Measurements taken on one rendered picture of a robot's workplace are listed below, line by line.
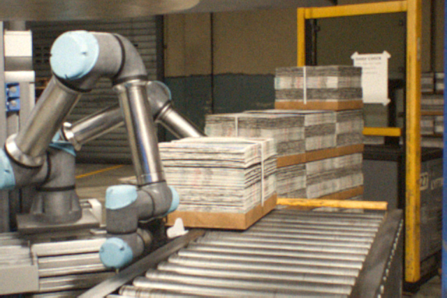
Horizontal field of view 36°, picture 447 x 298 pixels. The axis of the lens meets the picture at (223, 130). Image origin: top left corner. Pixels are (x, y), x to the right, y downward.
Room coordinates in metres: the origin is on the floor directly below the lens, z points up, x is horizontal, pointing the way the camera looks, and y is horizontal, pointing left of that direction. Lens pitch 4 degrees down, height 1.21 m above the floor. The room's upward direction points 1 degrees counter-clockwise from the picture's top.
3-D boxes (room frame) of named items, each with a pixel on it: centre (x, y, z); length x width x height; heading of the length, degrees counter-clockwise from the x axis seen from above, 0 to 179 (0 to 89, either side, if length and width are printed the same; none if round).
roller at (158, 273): (1.43, -0.04, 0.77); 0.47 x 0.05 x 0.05; 72
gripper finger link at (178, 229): (1.89, 0.13, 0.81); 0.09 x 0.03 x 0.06; 136
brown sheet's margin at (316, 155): (3.43, -0.33, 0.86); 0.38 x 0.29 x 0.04; 51
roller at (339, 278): (1.49, -0.06, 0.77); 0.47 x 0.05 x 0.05; 72
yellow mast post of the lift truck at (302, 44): (4.21, -0.52, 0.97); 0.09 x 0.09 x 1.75; 52
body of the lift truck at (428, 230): (4.30, -1.00, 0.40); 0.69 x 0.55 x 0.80; 52
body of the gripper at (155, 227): (1.81, 0.20, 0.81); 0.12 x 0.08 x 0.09; 162
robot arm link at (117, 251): (1.66, 0.25, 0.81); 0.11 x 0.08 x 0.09; 162
